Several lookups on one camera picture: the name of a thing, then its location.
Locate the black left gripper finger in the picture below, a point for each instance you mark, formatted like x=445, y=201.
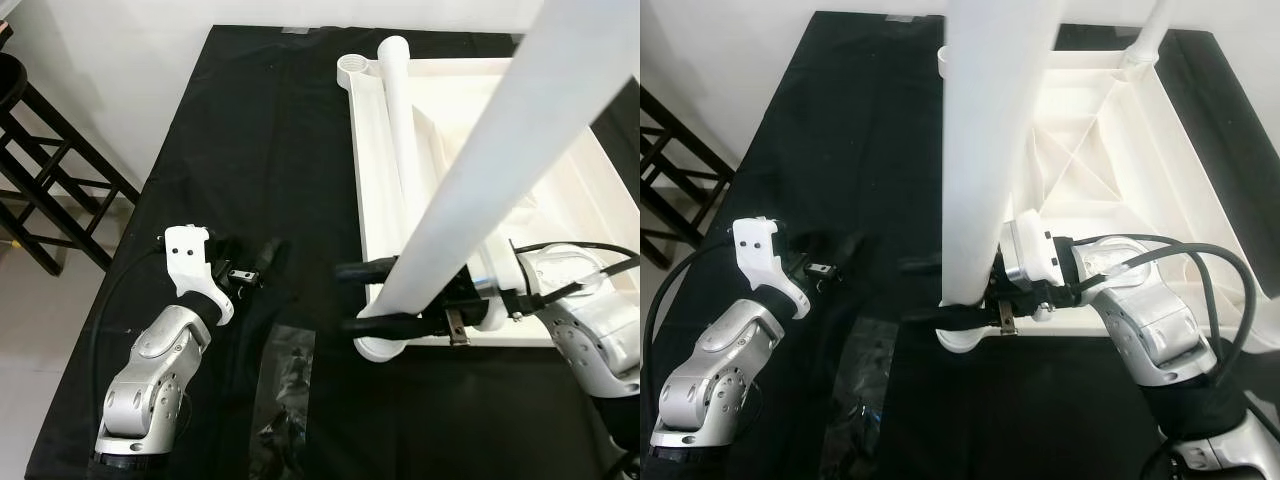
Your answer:
x=270, y=262
x=846, y=256

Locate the white plastic children table top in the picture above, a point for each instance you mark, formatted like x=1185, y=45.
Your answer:
x=570, y=200
x=1130, y=150

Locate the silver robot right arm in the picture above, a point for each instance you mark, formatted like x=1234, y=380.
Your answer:
x=590, y=320
x=1160, y=330

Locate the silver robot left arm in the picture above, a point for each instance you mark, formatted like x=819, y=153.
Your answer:
x=155, y=390
x=715, y=390

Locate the crumpled clear tape patch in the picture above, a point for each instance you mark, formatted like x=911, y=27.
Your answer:
x=868, y=385
x=285, y=400

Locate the black round stool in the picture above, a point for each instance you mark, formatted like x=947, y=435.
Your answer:
x=60, y=170
x=680, y=170

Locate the grey tape piece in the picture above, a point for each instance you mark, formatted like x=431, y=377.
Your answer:
x=902, y=16
x=297, y=29

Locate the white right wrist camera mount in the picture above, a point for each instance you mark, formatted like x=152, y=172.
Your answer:
x=492, y=290
x=1030, y=250

